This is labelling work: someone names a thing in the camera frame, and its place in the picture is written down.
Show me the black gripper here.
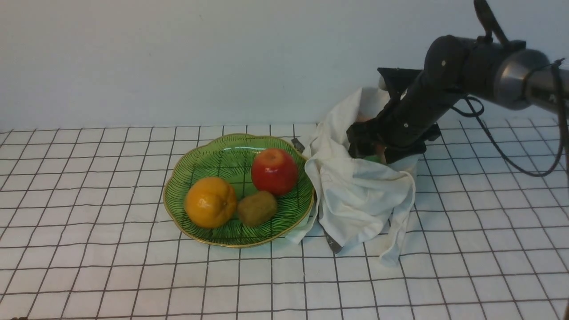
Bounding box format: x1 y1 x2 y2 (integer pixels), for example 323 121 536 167
347 104 442 164

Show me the green apple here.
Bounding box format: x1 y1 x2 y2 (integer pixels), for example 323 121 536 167
364 155 387 165

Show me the white cloth bag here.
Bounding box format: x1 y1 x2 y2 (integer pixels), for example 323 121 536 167
286 87 418 267

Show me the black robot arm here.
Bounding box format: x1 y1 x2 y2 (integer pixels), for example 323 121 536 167
347 35 568 164

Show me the red apple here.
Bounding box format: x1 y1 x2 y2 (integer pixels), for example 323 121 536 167
251 148 299 197

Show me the brown kiwi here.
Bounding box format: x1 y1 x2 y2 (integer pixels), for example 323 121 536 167
236 191 278 227

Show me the green leaf-pattern glass plate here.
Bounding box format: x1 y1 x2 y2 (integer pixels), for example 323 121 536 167
162 133 316 248

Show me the orange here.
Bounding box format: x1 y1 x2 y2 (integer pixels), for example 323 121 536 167
184 177 237 229

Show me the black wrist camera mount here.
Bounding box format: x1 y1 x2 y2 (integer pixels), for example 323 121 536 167
377 68 422 99

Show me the black cable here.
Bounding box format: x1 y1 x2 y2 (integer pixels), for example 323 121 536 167
451 58 569 178

